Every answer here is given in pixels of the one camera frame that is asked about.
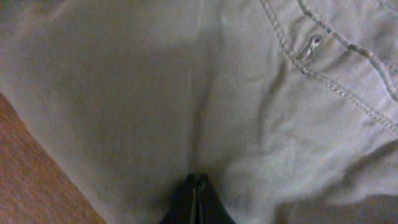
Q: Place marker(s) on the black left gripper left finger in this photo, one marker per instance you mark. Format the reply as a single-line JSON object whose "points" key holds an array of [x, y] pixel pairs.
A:
{"points": [[183, 205]]}

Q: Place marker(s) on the grey shorts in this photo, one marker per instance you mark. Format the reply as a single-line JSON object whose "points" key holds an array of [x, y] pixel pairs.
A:
{"points": [[279, 102]]}

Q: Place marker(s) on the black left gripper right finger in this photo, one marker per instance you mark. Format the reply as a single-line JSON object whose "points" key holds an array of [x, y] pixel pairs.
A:
{"points": [[210, 209]]}

